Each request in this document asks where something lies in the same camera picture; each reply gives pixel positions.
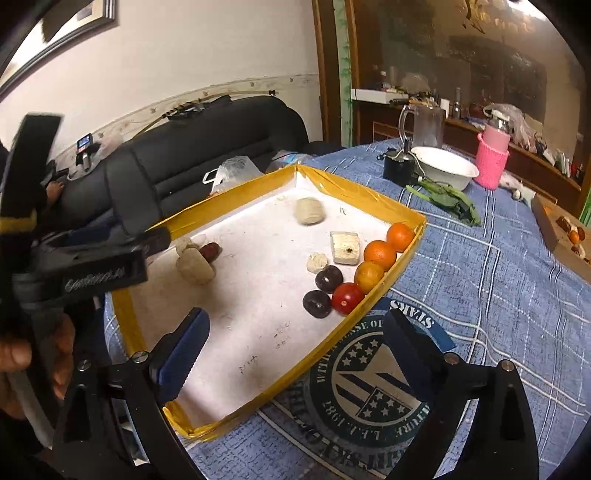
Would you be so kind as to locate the dark purple plum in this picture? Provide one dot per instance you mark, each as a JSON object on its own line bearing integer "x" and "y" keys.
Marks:
{"x": 316, "y": 303}

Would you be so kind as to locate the dark brown passion fruit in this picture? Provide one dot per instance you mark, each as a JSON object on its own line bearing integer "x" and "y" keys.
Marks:
{"x": 328, "y": 278}

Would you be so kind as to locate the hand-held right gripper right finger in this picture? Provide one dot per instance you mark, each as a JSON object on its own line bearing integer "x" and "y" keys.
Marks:
{"x": 406, "y": 350}

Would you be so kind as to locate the red date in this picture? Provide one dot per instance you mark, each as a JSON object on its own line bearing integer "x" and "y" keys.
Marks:
{"x": 212, "y": 250}

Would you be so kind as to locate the green cloth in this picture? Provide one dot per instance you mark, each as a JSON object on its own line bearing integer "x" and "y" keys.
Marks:
{"x": 450, "y": 198}

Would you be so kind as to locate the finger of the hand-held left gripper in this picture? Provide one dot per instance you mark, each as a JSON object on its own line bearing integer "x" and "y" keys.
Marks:
{"x": 147, "y": 241}

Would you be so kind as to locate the round ribbed corn cob piece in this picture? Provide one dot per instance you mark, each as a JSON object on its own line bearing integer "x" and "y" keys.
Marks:
{"x": 309, "y": 211}

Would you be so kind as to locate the flat white box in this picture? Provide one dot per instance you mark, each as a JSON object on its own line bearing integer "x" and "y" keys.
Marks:
{"x": 378, "y": 94}

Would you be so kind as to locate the cardboard box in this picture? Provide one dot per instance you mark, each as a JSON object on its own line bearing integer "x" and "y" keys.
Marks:
{"x": 551, "y": 230}

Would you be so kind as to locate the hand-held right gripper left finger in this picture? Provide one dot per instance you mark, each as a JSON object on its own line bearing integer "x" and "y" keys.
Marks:
{"x": 184, "y": 355}

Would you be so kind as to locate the black sofa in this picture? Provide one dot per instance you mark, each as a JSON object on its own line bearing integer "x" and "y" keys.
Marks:
{"x": 207, "y": 138}

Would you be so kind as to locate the small black device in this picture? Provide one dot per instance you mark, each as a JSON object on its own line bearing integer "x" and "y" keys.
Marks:
{"x": 399, "y": 167}

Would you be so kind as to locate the wood framed glass partition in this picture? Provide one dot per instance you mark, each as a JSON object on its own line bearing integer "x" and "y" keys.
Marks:
{"x": 415, "y": 46}

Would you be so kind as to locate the metal flask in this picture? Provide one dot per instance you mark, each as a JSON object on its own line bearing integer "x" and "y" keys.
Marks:
{"x": 457, "y": 108}

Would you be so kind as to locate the small black camera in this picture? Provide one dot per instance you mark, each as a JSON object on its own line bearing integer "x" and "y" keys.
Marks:
{"x": 84, "y": 146}

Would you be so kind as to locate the large corn cob piece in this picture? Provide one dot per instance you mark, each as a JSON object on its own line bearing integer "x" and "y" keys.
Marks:
{"x": 196, "y": 267}

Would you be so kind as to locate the clear plastic bag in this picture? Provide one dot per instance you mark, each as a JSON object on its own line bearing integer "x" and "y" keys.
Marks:
{"x": 519, "y": 122}

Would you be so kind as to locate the small red apple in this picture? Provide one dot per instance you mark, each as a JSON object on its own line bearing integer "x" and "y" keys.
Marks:
{"x": 347, "y": 297}

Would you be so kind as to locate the pink knitted bottle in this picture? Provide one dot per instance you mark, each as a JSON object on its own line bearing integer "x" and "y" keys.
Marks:
{"x": 494, "y": 157}

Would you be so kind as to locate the framed wall picture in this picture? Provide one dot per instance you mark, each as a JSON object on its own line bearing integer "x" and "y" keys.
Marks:
{"x": 78, "y": 18}

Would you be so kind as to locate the white plastic bag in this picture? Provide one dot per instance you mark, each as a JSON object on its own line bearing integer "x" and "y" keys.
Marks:
{"x": 233, "y": 173}

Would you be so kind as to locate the corn cob piece with hole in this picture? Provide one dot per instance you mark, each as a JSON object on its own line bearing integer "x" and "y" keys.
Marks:
{"x": 345, "y": 248}

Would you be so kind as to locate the white cup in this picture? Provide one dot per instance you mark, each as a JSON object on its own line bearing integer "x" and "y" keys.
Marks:
{"x": 444, "y": 107}

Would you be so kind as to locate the white gloves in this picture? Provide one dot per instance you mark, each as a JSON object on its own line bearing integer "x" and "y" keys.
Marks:
{"x": 515, "y": 187}

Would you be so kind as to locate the white bowl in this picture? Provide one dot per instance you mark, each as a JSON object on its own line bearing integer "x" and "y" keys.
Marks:
{"x": 445, "y": 167}

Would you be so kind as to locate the blue plaid tablecloth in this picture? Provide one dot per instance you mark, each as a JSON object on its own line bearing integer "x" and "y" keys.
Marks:
{"x": 485, "y": 300}

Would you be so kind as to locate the small orange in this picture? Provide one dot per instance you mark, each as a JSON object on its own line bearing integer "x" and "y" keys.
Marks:
{"x": 574, "y": 237}

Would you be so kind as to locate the person's left hand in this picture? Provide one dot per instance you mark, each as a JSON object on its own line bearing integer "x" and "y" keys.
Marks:
{"x": 14, "y": 364}

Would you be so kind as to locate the yellow-edged white tray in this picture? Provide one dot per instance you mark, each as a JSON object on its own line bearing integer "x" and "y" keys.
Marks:
{"x": 258, "y": 286}

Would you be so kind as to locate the yellowish orange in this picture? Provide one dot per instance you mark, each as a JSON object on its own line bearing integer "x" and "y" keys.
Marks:
{"x": 368, "y": 275}

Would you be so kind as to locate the clear glass pitcher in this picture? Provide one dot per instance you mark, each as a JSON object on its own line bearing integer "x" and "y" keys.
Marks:
{"x": 422, "y": 124}

